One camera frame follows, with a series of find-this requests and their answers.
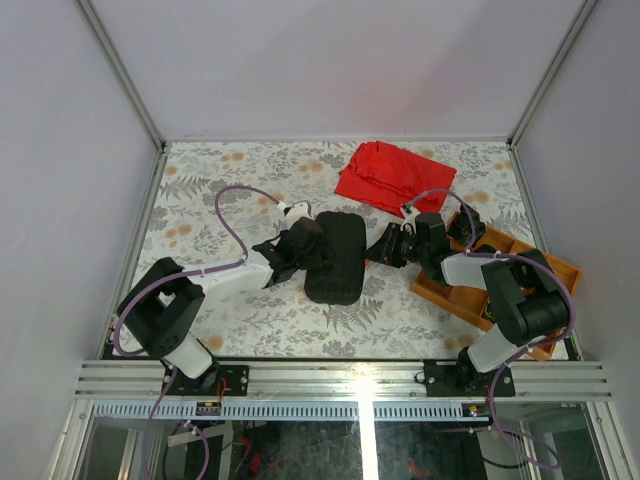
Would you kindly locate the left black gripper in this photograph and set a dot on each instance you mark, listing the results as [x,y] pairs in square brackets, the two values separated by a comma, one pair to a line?
[320,258]

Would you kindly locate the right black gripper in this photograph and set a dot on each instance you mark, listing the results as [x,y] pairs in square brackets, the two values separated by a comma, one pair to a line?
[385,249]

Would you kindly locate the black plastic tool case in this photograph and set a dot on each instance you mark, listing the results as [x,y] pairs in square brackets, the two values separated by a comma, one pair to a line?
[339,281]

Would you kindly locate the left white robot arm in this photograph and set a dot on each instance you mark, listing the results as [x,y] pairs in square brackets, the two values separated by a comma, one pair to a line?
[161,308]

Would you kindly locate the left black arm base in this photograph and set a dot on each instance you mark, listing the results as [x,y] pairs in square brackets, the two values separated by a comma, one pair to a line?
[218,381]

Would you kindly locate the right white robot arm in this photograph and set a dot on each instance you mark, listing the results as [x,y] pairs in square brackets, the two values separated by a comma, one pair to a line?
[475,273]

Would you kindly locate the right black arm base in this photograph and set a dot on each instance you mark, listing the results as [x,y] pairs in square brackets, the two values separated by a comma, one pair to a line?
[460,379]

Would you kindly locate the red folded cloth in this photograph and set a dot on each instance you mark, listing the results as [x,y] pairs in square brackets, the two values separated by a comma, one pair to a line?
[386,177]

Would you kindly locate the wooden compartment tray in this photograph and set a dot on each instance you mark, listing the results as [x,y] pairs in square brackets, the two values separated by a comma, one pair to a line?
[530,293]

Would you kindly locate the aluminium front rail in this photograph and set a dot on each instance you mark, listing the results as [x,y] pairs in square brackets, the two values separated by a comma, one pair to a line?
[336,390]

